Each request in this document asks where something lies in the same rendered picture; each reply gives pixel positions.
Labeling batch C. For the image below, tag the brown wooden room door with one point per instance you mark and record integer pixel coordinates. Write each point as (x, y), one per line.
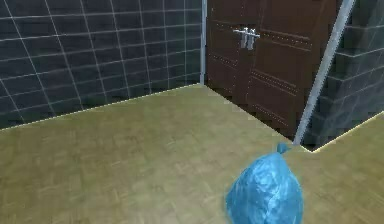
(280, 66)

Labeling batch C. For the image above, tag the blue plastic garbage bag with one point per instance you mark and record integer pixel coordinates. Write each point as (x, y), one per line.
(265, 190)

